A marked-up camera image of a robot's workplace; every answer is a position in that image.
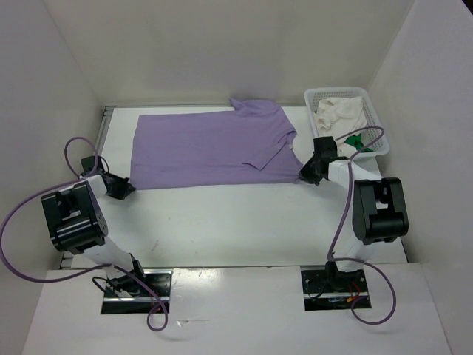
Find purple t-shirt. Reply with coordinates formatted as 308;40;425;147
130;99;302;190

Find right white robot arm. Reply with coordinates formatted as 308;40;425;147
299;153;409;272

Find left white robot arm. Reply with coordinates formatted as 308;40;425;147
41;175;144;281

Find green t-shirt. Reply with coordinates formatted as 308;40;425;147
344;134;372;152

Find cream white t-shirt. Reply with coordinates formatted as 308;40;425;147
314;96;367;138

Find white plastic basket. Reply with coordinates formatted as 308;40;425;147
304;87;389;159

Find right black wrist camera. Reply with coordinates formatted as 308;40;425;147
313;136;338;159

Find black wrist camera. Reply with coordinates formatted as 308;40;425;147
81;156;103;176
313;136;338;159

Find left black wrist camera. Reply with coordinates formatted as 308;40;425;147
81;156;103;176

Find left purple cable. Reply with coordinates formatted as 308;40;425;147
0;136;169;332

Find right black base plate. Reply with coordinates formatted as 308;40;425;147
301;266;372;311

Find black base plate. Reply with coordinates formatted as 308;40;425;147
92;269;172;315
301;266;372;311

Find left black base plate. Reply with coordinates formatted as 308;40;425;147
92;269;172;315

